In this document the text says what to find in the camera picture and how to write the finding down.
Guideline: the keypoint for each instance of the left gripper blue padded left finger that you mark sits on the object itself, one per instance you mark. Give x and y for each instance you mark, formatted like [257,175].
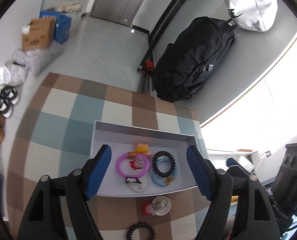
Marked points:
[95,169]

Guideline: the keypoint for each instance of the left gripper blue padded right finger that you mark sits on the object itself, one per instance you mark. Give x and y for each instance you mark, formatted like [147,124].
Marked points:
[200,170]

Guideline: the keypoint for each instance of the orange pink duck toy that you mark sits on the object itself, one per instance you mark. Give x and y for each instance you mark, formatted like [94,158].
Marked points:
[142,149]

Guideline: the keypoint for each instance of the grey open cardboard box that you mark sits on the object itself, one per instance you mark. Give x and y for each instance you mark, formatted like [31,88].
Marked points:
[135,177]

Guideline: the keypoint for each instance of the red white round case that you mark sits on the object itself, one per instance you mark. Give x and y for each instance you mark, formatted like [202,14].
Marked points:
[159,206]

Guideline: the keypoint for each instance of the checkered tablecloth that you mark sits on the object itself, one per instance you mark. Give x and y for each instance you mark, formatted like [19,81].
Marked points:
[54,138]

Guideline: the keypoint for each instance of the black tripod stand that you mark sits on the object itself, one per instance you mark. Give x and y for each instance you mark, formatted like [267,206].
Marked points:
[147,63]

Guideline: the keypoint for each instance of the black backpack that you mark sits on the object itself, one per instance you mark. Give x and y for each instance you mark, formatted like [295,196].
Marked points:
[188,62]

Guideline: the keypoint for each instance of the black white sneaker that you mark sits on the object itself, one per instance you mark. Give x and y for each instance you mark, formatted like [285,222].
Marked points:
[6,108]
[10,93]

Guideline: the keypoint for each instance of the grey plastic parcel bag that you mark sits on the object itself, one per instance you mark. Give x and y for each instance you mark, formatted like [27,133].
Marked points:
[38,59]

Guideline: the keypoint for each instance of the blue cardboard box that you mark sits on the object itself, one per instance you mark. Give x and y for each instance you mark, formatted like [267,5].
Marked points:
[62,24]

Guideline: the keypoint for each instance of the brown cardboard box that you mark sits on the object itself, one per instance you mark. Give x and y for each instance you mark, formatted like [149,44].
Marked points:
[38,34]

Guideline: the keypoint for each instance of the beige cloth bag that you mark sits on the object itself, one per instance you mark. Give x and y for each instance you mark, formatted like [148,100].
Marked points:
[70,7]

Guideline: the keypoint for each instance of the white grey duffel bag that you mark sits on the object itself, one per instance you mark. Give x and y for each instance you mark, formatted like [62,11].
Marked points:
[253,15]

